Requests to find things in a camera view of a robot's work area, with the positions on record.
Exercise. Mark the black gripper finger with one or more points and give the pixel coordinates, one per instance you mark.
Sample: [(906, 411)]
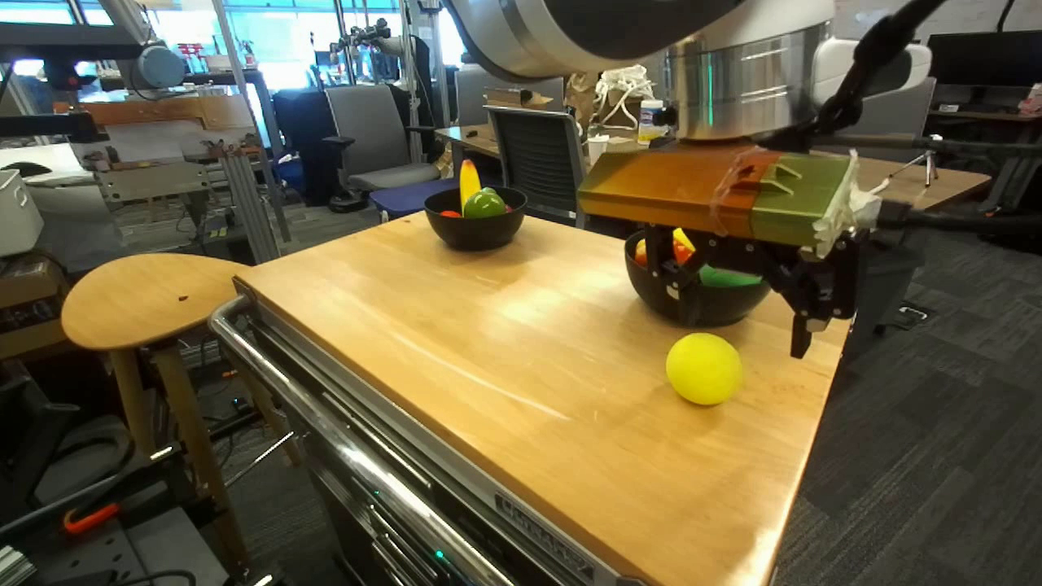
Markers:
[(851, 305), (801, 334)]

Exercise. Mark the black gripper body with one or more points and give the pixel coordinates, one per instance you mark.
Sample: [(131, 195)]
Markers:
[(814, 285)]

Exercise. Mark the green round toy fruit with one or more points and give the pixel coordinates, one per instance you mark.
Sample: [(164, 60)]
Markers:
[(732, 278)]

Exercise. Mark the green apple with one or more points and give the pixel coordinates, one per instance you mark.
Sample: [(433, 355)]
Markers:
[(489, 202)]

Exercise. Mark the yellow toy banana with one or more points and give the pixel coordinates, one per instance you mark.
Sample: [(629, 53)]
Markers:
[(470, 183)]

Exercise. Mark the large yellow round fruit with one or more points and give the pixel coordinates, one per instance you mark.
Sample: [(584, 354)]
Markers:
[(706, 368)]

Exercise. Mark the black bowl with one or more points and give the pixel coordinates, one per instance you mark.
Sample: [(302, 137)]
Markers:
[(472, 232), (685, 302)]

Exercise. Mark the small silver tripod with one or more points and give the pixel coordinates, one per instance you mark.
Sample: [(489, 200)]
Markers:
[(928, 163)]

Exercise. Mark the black computer monitor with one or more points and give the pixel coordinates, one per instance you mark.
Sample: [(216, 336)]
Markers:
[(981, 56)]

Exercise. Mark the dark mesh office chair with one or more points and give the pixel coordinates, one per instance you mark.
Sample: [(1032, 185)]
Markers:
[(539, 152)]

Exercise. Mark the metal tool cart wooden top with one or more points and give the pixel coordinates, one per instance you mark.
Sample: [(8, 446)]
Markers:
[(379, 509)]

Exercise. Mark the round wooden stool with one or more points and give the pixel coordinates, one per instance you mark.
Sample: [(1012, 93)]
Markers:
[(151, 298)]

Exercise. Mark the white plastic box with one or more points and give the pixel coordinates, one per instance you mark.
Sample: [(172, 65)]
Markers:
[(16, 211)]

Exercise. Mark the orange green wrist camera box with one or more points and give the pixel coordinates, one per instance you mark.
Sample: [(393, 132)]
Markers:
[(695, 191)]

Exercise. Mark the aluminium frame rack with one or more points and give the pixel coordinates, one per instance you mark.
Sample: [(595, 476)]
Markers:
[(184, 181)]

